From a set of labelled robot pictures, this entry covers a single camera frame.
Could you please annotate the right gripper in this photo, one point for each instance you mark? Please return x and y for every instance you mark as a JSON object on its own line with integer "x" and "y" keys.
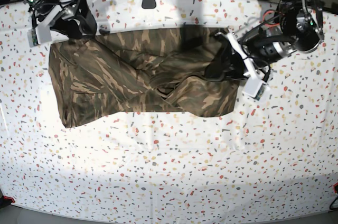
{"x": 72, "y": 18}

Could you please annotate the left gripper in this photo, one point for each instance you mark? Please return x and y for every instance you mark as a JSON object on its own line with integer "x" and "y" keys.
{"x": 241, "y": 59}

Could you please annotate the camouflage T-shirt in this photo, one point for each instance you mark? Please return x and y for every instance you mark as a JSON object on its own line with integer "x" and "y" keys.
{"x": 161, "y": 70}

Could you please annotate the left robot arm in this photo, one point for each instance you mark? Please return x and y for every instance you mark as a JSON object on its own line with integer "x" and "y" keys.
{"x": 295, "y": 25}

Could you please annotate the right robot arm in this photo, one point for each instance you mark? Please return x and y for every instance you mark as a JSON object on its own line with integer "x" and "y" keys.
{"x": 72, "y": 18}

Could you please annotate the red object right edge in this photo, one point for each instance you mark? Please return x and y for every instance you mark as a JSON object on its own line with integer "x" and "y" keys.
{"x": 335, "y": 186}

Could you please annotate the red table corner clamp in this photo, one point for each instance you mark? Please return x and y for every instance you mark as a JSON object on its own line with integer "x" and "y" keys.
{"x": 5, "y": 201}

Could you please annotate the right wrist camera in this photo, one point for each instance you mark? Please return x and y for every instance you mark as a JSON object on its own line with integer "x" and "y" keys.
{"x": 38, "y": 36}

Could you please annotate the black table mount bracket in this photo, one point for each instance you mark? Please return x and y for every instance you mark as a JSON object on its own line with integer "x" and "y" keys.
{"x": 148, "y": 4}

